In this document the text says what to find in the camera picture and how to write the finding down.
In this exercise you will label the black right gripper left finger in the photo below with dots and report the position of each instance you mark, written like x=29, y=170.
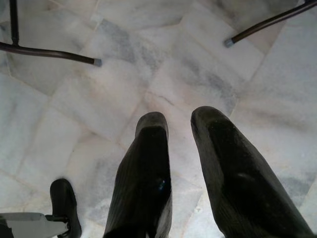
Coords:
x=143, y=178

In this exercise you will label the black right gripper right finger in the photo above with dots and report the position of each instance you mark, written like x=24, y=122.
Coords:
x=240, y=178

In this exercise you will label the dark metal chair leg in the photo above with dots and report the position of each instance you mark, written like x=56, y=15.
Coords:
x=267, y=22

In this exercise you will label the dark metal chair leg frame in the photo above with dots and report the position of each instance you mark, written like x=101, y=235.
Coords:
x=49, y=52

